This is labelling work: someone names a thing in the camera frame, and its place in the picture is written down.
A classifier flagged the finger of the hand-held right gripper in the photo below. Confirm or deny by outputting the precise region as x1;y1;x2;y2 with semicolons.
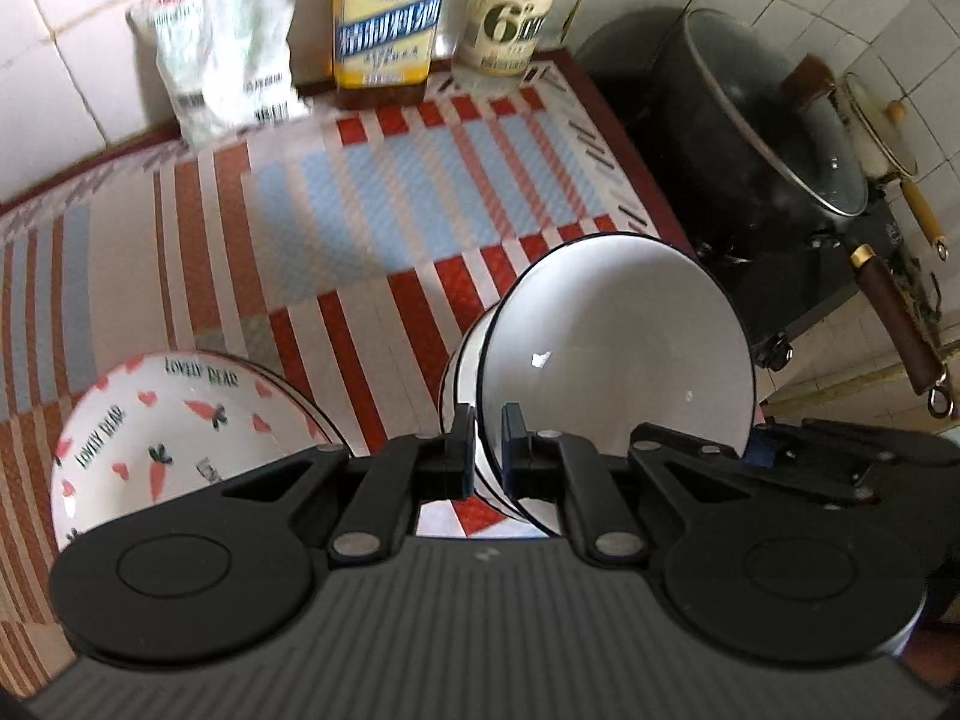
745;423;884;506
798;416;960;467

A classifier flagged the glass pot lid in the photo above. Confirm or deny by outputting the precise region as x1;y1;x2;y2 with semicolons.
681;7;871;220

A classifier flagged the clear vinegar bottle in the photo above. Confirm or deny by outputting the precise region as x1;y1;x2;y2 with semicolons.
451;0;576;81

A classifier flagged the black cooking pot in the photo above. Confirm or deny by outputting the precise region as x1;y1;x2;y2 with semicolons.
576;7;871;260

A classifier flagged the small pot wooden handle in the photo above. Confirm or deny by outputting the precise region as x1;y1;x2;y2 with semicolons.
838;71;950;263

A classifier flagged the striped checked table mat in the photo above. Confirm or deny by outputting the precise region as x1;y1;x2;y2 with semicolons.
0;45;767;683

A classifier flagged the brown wooden pot handle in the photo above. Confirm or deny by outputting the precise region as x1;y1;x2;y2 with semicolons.
847;243;952;418

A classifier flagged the yellow label cooking wine bottle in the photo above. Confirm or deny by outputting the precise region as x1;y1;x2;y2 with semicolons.
331;0;456;110

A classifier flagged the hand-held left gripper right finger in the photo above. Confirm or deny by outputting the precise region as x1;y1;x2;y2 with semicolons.
501;402;751;567

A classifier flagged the white plastic salt bag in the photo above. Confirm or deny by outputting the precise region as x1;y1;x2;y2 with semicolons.
126;0;314;149

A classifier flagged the black stove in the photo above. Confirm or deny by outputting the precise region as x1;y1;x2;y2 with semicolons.
622;187;905;374

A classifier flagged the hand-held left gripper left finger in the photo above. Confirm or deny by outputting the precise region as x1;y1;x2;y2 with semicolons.
221;403;477;567

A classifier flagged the pink rabbit carrot plate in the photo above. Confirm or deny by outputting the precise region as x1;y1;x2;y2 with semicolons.
50;351;338;554

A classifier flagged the large white ribbed bowl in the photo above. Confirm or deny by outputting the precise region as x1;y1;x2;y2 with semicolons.
477;234;755;537
438;306;530;527

